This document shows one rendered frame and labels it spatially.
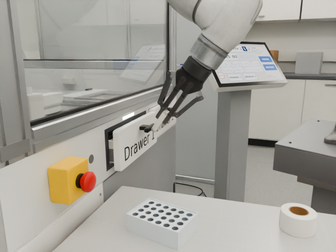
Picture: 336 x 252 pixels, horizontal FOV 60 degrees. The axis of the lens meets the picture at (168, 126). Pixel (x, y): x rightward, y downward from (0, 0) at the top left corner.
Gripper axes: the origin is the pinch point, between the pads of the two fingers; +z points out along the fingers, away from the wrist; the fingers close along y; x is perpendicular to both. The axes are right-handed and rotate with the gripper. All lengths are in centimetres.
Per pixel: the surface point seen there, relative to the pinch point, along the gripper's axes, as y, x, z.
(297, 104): -80, -287, -12
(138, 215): -11.5, 29.0, 8.2
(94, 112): 11.1, 19.2, 1.2
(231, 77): -7, -79, -14
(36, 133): 11.0, 38.5, 1.4
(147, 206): -12.1, 24.4, 8.4
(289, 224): -36.4, 21.5, -7.7
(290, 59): -46, -354, -50
